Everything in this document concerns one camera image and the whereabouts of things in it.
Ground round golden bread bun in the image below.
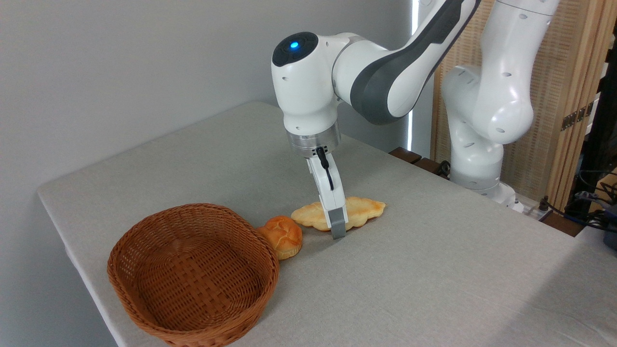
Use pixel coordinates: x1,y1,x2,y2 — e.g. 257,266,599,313
255,215,304,261

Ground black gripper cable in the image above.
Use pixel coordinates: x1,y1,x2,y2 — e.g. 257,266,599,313
315,147,335,191

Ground brown woven wicker basket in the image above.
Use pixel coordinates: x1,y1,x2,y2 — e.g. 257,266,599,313
107,203,281,347

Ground grey tablecloth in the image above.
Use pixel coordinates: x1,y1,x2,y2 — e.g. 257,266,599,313
38,101,617,347

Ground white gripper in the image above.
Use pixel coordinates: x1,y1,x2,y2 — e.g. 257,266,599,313
307,153,348,240

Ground dark brown wooden board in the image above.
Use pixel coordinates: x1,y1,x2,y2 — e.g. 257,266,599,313
539,211,585,238
389,147,452,180

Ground tangled black cables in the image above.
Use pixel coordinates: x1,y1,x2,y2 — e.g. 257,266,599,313
539,169,617,233

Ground brass screen hinge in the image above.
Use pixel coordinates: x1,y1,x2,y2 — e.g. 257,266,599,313
561,102,595,132

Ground long braided bread loaf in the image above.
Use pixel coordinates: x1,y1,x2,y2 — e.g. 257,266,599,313
290,196,388,232

